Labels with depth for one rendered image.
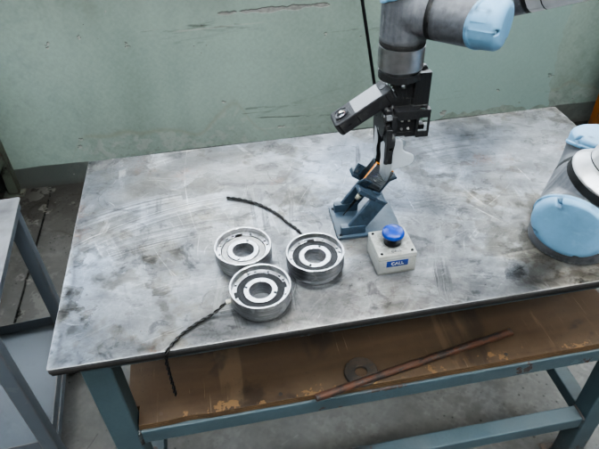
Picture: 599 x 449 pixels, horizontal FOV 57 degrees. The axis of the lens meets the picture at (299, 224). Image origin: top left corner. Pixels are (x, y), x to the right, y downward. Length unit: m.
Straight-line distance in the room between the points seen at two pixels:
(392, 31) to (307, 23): 1.62
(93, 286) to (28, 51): 1.64
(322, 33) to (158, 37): 0.70
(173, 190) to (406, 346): 0.61
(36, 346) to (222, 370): 0.78
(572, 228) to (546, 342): 0.45
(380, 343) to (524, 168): 0.51
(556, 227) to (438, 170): 0.43
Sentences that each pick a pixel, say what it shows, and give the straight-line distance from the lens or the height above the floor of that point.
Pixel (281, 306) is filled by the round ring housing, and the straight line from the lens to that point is 0.91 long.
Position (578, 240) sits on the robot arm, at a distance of 0.92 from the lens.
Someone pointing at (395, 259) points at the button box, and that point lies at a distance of 0.99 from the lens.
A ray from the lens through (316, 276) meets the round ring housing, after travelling 0.96.
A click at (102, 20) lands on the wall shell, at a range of 2.46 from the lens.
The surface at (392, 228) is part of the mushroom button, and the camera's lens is 0.99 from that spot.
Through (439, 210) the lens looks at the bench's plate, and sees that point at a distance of 1.16.
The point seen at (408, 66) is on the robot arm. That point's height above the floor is 1.14.
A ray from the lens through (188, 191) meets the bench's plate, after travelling 1.23.
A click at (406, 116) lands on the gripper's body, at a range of 0.96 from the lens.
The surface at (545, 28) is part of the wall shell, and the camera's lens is 2.96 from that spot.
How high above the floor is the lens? 1.51
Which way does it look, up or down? 40 degrees down
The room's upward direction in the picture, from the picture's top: 2 degrees counter-clockwise
